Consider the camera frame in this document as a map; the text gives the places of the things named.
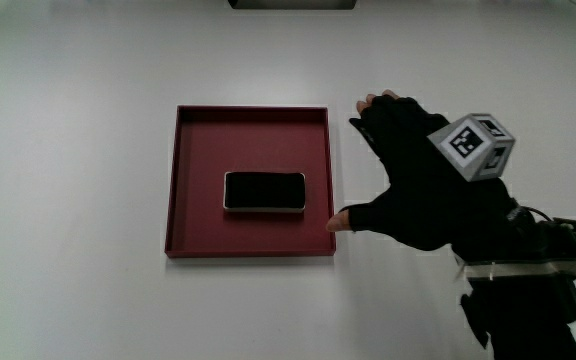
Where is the person's right hand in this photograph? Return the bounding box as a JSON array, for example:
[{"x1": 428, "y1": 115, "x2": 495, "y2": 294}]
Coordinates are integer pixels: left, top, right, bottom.
[{"x1": 326, "y1": 89, "x2": 576, "y2": 279}]

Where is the black smartphone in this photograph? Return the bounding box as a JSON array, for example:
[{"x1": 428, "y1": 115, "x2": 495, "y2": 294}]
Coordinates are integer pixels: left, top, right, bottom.
[{"x1": 223, "y1": 170, "x2": 307, "y2": 214}]

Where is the dark red square tray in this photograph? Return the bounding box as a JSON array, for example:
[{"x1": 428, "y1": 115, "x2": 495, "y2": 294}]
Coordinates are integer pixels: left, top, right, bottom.
[{"x1": 164, "y1": 104, "x2": 337, "y2": 259}]

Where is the dark object at table edge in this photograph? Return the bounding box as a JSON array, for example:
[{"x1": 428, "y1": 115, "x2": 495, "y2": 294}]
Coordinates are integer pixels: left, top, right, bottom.
[{"x1": 227, "y1": 0, "x2": 358, "y2": 11}]

